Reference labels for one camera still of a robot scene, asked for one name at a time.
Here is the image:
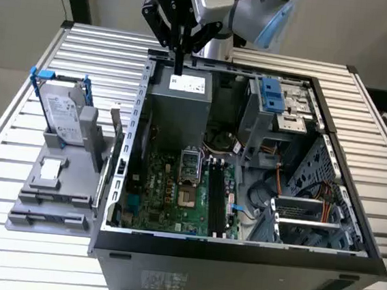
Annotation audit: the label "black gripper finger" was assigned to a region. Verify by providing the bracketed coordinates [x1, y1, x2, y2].
[178, 18, 224, 79]
[134, 0, 187, 76]

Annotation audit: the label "RAM slot black clips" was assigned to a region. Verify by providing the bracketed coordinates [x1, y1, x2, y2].
[202, 158, 221, 237]
[210, 159, 229, 238]

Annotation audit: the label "grey power supply unit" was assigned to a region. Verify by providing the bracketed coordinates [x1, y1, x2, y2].
[143, 63, 217, 154]

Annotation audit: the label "CPU cooler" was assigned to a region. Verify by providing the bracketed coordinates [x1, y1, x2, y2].
[202, 124, 244, 157]

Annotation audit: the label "grey metal drive cage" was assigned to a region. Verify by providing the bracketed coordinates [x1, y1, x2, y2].
[238, 75, 320, 173]

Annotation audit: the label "blue disk carrier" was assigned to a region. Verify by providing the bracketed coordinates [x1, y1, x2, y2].
[23, 66, 97, 151]

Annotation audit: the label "green graphics card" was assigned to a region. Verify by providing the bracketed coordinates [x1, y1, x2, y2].
[92, 106, 130, 216]

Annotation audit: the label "metal socket cover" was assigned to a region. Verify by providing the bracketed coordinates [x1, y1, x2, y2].
[177, 145, 203, 185]

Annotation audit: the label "silver hard disk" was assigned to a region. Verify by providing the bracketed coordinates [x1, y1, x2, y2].
[31, 73, 91, 147]

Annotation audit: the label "green motherboard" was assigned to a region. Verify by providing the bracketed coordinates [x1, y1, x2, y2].
[116, 141, 248, 241]

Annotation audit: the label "CPU socket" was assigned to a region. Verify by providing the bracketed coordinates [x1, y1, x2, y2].
[175, 181, 201, 211]

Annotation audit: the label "grey parts rack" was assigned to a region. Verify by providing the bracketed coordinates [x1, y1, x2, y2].
[3, 98, 115, 240]

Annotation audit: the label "silver CPU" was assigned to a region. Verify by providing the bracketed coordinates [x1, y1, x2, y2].
[38, 157, 63, 183]

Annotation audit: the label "grey metal disk bay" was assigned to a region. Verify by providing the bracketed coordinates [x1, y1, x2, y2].
[248, 191, 364, 252]

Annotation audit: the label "black PC case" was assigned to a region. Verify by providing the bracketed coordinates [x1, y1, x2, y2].
[83, 44, 387, 290]

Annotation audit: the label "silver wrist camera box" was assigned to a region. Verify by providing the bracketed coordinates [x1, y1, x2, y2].
[185, 0, 236, 29]

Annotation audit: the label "blue plastic bay bracket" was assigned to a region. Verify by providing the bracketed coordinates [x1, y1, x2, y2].
[257, 77, 287, 114]

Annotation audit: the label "orange data wire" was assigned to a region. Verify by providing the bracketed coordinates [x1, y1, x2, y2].
[272, 161, 286, 197]

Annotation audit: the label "black cable bundle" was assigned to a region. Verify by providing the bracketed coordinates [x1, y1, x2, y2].
[244, 177, 276, 222]

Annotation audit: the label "black cable blue tab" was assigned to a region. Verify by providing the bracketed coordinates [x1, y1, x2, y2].
[227, 202, 263, 223]

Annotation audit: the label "yellow red power wires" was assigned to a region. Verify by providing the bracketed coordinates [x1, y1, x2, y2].
[296, 177, 336, 224]

